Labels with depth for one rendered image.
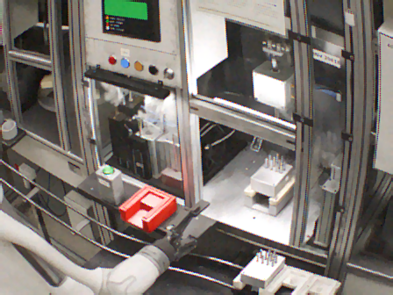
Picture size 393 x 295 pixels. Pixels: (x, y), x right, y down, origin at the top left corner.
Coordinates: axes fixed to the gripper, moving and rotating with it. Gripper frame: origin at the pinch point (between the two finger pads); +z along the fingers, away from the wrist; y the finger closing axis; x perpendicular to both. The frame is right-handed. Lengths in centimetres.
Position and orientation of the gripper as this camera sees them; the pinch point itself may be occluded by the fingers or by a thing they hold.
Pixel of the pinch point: (201, 218)
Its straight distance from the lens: 197.3
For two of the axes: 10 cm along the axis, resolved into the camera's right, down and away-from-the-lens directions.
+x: -8.1, -3.0, 5.0
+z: 5.8, -5.0, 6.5
